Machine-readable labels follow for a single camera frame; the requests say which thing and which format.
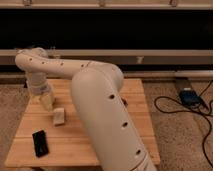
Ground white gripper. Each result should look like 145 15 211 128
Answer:
26 72 55 111

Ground black eraser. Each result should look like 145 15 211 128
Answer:
32 130 49 157

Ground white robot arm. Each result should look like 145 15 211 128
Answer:
15 48 157 171

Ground white sponge block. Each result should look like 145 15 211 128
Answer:
53 108 65 126

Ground wooden board table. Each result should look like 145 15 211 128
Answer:
5 79 160 168

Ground blue power adapter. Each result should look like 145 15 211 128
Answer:
179 90 200 106

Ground red handled pliers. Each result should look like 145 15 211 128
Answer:
121 98 128 107

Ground grey metal rail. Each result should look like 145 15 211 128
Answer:
0 48 213 65

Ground black cable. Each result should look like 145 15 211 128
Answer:
153 79 213 168

